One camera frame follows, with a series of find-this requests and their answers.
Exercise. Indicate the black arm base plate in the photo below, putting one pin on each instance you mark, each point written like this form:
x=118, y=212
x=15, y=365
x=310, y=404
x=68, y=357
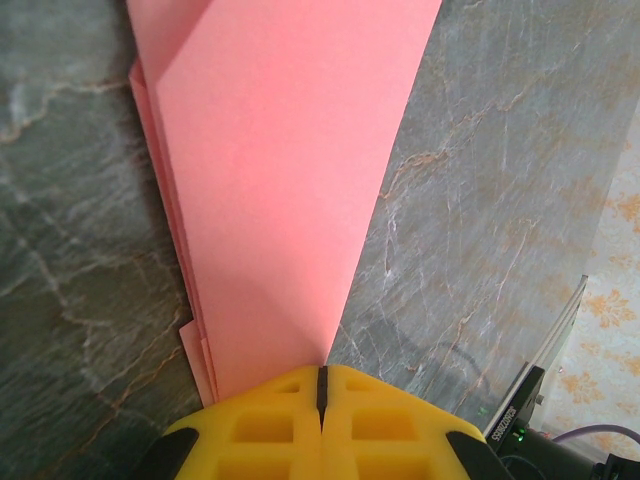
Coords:
x=532, y=395

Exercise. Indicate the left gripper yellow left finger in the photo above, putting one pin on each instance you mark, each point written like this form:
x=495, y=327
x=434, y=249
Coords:
x=260, y=440

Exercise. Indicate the pink paper sheet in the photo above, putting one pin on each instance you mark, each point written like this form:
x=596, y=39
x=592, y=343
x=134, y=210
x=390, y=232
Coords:
x=280, y=175

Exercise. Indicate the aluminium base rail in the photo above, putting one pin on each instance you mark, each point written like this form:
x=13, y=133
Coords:
x=555, y=335

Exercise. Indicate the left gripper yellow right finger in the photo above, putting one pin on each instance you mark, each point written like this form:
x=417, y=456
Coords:
x=390, y=440

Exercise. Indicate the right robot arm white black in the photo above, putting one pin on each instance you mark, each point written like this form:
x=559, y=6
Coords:
x=540, y=455

